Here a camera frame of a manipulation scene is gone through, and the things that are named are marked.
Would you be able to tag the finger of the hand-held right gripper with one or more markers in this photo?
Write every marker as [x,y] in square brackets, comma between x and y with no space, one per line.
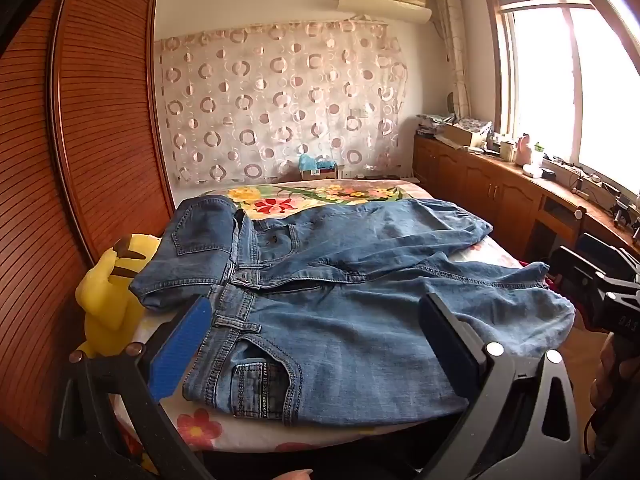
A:
[575,272]

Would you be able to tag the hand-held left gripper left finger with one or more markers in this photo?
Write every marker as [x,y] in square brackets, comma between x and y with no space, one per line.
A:
[180,350]

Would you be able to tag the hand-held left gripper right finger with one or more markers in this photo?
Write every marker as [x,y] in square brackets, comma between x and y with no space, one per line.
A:
[450,350]

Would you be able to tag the light blue jeans pants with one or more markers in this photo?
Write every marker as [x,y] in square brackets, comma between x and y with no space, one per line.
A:
[350,340]

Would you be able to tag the person's right hand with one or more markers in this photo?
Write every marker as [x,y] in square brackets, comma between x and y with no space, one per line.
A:
[605,375]

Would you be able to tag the person's left hand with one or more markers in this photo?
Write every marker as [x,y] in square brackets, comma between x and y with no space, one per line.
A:
[296,475]

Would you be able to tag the yellow plush toy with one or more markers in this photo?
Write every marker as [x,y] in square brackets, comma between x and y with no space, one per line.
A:
[107,300]

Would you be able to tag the white bottle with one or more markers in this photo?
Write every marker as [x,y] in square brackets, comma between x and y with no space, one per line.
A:
[536,160]

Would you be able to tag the long wooden cabinet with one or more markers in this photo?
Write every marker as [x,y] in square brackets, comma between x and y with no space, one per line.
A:
[480,185]

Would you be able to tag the cardboard box on cabinet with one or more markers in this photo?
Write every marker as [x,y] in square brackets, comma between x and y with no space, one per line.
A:
[465,135]

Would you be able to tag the bed with floral sheet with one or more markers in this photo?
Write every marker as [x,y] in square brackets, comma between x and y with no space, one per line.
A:
[350,192]

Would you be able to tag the window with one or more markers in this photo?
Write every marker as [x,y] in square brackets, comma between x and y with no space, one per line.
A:
[575,85]

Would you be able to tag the stack of magazines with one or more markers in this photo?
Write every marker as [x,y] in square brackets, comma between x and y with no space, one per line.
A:
[430,124]

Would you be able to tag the wooden slatted wardrobe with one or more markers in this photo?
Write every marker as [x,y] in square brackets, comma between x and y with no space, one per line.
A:
[75,160]

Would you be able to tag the small printed box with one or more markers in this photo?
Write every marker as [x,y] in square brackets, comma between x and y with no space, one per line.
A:
[322,174]

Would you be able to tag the checked window curtain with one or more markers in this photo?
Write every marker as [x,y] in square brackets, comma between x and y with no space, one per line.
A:
[452,50]

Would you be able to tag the circle patterned wall curtain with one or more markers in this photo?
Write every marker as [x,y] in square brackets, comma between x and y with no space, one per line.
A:
[280,100]

